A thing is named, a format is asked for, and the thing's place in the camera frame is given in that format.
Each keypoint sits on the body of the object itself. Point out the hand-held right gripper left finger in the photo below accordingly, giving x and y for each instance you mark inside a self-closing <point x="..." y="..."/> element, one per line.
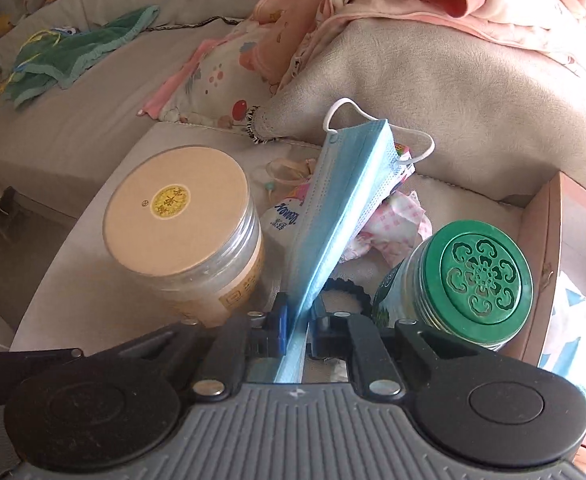
<point x="281" y="317"/>

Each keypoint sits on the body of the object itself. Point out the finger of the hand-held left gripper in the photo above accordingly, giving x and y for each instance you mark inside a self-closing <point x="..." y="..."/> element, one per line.
<point x="18" y="367"/>

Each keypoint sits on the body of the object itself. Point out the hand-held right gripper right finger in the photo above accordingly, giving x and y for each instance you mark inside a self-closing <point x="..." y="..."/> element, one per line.
<point x="317" y="321"/>

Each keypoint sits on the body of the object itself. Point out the blue face mask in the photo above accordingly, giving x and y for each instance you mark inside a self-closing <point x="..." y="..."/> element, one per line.
<point x="343" y="195"/>

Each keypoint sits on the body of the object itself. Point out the cardboard box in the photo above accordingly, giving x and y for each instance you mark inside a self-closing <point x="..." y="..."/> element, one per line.
<point x="540" y="240"/>

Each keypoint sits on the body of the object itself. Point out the white tissue packet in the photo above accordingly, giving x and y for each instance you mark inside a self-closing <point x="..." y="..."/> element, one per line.
<point x="283" y="220"/>

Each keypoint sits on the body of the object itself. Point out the pink checkered crumpled wrapper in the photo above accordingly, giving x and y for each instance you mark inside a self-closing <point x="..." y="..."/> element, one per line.
<point x="395" y="225"/>

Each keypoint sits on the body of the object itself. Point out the clear jar with beige lid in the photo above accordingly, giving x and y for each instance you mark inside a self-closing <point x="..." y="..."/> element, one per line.
<point x="178" y="210"/>

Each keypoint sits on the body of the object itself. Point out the jar with green lid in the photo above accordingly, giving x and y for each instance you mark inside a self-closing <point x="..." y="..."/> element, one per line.
<point x="483" y="270"/>

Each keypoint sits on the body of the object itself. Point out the colourful snack packet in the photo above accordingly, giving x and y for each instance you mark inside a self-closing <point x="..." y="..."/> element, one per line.
<point x="403" y="157"/>

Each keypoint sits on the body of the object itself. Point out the white printed pillow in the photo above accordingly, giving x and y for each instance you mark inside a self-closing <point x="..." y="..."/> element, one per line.
<point x="218" y="75"/>

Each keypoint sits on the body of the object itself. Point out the grey sofa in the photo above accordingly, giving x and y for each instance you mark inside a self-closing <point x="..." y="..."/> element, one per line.
<point x="98" y="125"/>

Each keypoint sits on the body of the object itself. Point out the white and blue cloth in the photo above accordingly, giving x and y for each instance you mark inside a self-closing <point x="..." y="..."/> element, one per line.
<point x="573" y="330"/>

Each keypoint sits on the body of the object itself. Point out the grey blanket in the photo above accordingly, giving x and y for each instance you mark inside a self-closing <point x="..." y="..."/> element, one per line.
<point x="448" y="95"/>

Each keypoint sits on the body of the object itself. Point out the green towel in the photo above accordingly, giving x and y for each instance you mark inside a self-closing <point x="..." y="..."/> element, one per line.
<point x="68" y="55"/>

